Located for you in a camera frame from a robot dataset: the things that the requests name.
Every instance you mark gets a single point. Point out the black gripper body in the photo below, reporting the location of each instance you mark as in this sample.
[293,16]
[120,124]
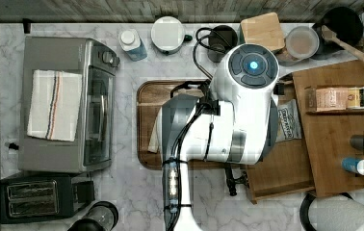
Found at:
[232,182]

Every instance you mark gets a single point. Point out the breakfast tea packet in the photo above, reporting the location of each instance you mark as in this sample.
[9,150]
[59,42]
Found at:
[289,127]

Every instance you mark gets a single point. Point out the wooden drawer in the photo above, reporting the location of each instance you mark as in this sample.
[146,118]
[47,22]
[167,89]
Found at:
[285,170]

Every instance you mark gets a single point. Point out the striped white dish towel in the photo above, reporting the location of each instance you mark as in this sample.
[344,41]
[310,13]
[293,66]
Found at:
[55,105]

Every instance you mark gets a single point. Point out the silver toaster oven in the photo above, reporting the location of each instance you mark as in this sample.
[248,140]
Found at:
[92,148]

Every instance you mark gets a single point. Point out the wooden serving tray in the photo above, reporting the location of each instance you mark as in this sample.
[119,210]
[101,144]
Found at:
[150,97]

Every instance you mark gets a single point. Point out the dark grey cup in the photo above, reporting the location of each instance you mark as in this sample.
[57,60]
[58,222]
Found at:
[222,39]

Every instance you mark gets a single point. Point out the black two-slot toaster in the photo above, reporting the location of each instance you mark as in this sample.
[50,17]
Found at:
[43,197]

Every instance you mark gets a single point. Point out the blue spice jar white lid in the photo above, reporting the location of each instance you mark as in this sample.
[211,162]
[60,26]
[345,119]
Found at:
[354,165]

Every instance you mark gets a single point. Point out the green box bamboo lid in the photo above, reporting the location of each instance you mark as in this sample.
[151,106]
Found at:
[263,30]

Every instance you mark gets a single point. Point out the wooden spoon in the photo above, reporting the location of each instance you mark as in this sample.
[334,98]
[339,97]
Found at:
[329,35]

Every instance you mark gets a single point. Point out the yellow green tea packets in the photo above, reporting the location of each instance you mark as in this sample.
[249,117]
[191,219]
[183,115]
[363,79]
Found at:
[355,99]

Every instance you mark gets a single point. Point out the white sponge block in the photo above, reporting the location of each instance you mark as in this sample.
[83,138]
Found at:
[153,144]

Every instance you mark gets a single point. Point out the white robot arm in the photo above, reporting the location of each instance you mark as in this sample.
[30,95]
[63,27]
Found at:
[235,121]

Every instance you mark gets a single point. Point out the black grinder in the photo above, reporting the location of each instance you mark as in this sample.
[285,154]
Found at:
[102,216]

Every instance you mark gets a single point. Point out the brown tea bag packets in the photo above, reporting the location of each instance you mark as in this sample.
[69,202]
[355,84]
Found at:
[326,99]

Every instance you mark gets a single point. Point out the green canister white lid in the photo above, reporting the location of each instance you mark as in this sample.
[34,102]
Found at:
[168,34]

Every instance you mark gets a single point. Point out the paper towel roll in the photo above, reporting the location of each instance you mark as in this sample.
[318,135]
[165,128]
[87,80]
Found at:
[336,213]

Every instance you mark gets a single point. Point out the blue bottle white cap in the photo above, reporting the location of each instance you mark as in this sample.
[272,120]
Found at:
[132,45]

